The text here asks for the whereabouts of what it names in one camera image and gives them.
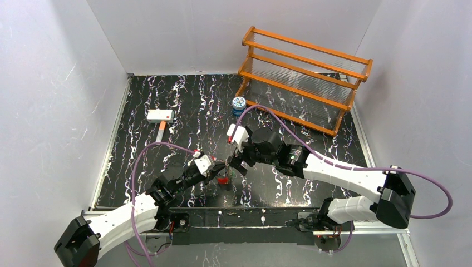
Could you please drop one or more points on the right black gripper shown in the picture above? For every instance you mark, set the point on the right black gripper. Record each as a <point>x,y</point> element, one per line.
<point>239,160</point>

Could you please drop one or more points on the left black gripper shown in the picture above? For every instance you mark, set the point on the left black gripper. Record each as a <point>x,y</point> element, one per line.
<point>217,167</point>

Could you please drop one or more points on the metal key organizer red handle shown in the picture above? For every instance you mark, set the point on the metal key organizer red handle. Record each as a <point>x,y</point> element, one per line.
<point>225,177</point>

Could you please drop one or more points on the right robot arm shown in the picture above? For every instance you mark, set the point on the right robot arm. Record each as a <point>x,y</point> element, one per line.
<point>385,196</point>

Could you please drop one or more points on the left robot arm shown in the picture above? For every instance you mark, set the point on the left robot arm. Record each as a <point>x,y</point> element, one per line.
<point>85,241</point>

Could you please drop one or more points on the white orange marker pen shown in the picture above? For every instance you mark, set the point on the white orange marker pen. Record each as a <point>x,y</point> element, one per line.
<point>161,130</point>

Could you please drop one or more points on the blue jar with patterned lid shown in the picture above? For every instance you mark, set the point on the blue jar with patterned lid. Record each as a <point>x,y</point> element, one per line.
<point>239,104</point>

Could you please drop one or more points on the white box with red logo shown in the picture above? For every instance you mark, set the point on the white box with red logo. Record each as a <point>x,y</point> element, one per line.
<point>159,115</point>

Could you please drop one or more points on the orange wooden shelf rack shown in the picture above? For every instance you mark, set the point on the orange wooden shelf rack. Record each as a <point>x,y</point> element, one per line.
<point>305,83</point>

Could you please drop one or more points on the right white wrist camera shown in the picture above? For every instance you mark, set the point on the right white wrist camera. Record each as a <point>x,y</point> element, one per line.
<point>237,135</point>

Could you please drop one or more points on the aluminium rail frame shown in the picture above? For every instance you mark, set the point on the aluminium rail frame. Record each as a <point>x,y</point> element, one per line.
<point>255,225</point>

